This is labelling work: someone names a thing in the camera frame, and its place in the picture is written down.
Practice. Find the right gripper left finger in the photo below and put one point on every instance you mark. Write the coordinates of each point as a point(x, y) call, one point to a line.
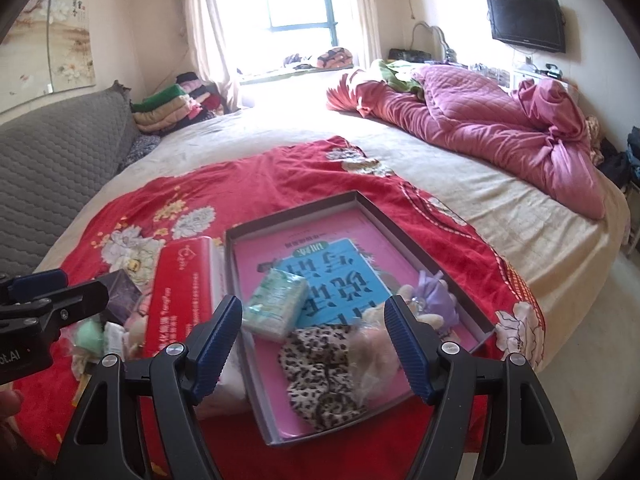
point(105, 438)

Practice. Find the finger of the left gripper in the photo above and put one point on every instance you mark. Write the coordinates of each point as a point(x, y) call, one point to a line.
point(72, 304)
point(26, 288)

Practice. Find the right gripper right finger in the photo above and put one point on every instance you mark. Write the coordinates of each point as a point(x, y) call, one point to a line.
point(522, 438)

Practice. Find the green sponge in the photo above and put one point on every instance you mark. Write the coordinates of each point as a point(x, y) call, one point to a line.
point(85, 345)

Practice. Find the pink shredded filler bag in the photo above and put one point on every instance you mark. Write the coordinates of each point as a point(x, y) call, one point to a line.
point(372, 361)

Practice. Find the red tissue pack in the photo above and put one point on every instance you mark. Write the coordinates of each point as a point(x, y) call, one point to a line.
point(188, 285)

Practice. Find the leopard print cloth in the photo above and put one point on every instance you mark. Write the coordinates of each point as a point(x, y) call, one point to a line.
point(320, 388)

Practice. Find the grey tray with pink book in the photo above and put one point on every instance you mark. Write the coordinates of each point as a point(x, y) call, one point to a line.
point(353, 258)

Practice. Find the beige plush bear keychain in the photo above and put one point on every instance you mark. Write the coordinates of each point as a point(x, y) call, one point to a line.
point(134, 336)

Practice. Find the person's left hand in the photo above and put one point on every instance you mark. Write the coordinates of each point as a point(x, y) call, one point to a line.
point(10, 404)

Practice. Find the red floral blanket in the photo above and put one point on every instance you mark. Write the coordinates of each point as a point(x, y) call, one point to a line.
point(127, 234)

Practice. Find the grey quilted headboard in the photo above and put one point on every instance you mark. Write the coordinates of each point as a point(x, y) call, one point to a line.
point(53, 161)

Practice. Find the beige bed sheet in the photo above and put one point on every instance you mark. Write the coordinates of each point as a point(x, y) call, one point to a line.
point(564, 257)

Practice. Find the dark patterned pillow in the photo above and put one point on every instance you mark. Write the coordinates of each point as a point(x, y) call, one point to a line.
point(141, 147)

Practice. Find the stack of folded blankets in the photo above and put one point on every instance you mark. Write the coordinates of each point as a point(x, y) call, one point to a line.
point(188, 101)

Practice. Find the pink quilted comforter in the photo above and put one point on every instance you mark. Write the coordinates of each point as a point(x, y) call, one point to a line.
point(537, 132)

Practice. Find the white curtain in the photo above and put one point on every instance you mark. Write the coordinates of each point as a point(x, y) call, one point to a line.
point(209, 49)

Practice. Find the green cloth on comforter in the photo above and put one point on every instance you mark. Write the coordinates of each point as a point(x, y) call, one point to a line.
point(398, 75)

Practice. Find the floral wall painting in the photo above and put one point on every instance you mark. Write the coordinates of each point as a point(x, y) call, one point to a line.
point(47, 50)

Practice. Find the wall mounted black television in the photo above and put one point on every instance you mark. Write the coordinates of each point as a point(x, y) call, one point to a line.
point(534, 24)

